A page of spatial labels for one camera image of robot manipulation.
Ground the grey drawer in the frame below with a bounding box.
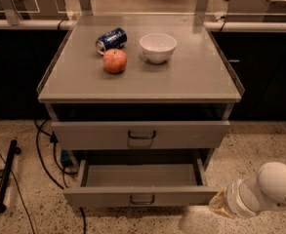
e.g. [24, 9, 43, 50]
[63, 157, 219, 208]
[52, 121, 229, 150]

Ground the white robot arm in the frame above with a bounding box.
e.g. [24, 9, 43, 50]
[209, 162, 286, 219]

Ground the grey top drawer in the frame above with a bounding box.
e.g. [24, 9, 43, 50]
[52, 121, 229, 150]

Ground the grey drawer cabinet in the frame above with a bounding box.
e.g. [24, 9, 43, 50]
[38, 15, 243, 163]

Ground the white bowl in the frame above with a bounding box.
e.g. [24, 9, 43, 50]
[140, 33, 177, 64]

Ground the red apple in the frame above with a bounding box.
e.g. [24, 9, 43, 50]
[102, 49, 127, 74]

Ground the blue soda can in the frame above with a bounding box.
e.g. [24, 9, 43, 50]
[95, 28, 127, 55]

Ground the black stand leg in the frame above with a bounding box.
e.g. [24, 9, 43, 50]
[0, 139, 20, 214]

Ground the black floor cable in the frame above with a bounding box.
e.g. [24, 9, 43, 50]
[33, 119, 88, 234]

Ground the thin black cable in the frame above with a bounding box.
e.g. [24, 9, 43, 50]
[0, 133, 38, 234]

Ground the white horizontal rail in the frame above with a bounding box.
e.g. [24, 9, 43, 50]
[0, 19, 286, 33]

